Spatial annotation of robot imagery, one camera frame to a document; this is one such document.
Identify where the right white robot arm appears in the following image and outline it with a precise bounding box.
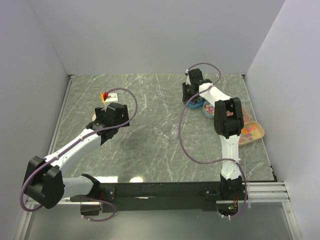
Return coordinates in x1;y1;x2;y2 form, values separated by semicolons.
182;68;245;200

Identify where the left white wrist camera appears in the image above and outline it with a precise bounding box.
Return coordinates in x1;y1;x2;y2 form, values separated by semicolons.
104;93;119;106

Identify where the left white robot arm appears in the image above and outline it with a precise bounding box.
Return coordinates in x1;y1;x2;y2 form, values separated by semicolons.
19;102;130;211

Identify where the beige gummy candy tray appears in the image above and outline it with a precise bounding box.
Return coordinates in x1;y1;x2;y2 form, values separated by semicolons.
239;121;265;146

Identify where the blue lollipop tray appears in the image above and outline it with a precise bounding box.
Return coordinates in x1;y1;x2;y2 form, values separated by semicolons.
187;98;205;109

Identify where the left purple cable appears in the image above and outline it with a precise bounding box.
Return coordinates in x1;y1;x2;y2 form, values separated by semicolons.
19;87;138;223

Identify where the light blue star candy tray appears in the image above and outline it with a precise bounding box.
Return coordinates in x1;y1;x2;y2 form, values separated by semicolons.
202;101;215;119

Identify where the yellow plastic scoop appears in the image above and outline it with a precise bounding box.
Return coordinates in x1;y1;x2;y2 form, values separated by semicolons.
100;92;108;104

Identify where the pink lollipop tray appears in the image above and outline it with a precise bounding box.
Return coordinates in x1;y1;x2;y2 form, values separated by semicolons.
242;109;251;124

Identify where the black base beam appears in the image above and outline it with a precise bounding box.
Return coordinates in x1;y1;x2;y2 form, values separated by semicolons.
69;181;251;213

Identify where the purple cable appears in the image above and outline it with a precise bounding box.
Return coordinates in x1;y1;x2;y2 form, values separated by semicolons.
19;87;138;223
176;62;250;220

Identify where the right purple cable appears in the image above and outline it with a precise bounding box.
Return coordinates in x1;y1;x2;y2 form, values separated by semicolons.
176;62;250;220

